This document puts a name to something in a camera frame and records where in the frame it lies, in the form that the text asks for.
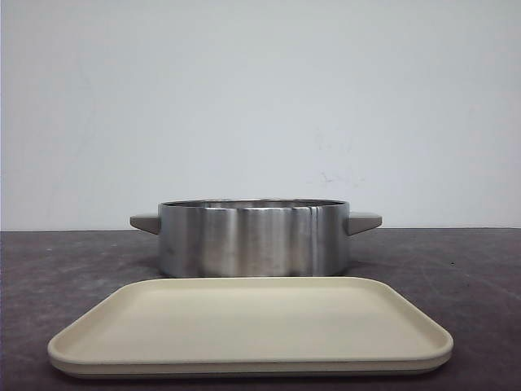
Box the stainless steel steamer pot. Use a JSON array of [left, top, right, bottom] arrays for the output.
[[129, 199, 383, 278]]

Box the cream rectangular plastic tray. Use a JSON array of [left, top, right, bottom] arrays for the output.
[[47, 277, 453, 378]]

